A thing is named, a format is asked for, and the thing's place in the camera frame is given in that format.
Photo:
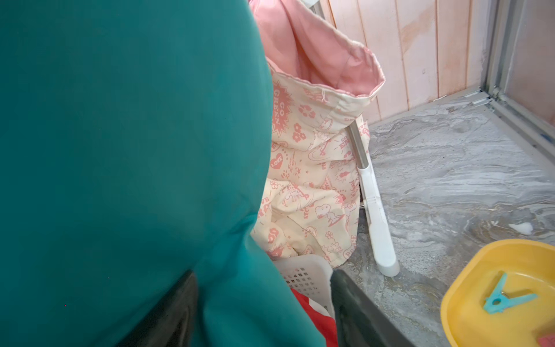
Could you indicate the green jacket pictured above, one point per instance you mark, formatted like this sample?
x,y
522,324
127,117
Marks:
x,y
135,145

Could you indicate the white clothes rack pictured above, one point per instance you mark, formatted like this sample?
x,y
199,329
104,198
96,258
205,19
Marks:
x,y
373,204

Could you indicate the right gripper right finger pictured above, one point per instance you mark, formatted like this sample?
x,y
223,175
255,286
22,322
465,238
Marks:
x,y
359,321

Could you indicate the red clothespin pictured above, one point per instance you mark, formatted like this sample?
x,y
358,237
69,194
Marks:
x,y
547,340

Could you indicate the teal clothespin in tray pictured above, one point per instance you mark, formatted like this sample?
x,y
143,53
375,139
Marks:
x,y
498,301

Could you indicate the blue red white jacket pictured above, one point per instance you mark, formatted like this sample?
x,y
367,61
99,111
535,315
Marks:
x,y
320,317

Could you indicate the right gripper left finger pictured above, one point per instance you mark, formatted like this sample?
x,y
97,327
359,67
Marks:
x,y
171,322

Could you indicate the cream pink print jacket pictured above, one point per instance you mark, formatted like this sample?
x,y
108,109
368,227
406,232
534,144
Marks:
x,y
311,198

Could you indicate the white plastic laundry basket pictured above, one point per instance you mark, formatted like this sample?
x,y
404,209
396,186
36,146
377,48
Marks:
x,y
310,275

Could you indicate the yellow plastic tray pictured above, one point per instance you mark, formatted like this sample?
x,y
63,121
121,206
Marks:
x,y
530,269

